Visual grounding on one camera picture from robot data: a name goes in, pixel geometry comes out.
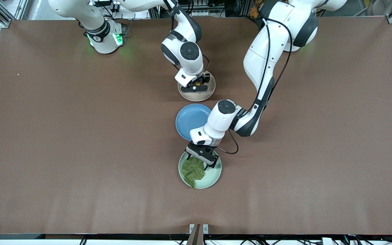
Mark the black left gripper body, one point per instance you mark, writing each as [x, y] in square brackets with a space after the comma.
[214, 157]

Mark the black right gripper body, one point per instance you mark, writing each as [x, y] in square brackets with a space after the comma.
[205, 79]

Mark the green lettuce leaf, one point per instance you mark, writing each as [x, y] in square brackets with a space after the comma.
[194, 172]

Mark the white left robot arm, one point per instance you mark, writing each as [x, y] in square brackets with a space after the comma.
[267, 61]

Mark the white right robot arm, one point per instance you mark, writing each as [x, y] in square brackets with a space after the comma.
[189, 51]

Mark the pale green round plate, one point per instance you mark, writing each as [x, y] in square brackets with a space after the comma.
[211, 177]

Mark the beige round plate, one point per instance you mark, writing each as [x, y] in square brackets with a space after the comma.
[196, 97]

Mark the blue round plate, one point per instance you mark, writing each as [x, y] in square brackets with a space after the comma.
[187, 119]

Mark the bag of orange items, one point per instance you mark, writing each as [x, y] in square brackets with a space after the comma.
[255, 6]

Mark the small metal bracket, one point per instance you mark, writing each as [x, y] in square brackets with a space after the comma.
[205, 228]

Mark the grey camera pole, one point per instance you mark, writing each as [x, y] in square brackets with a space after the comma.
[196, 238]

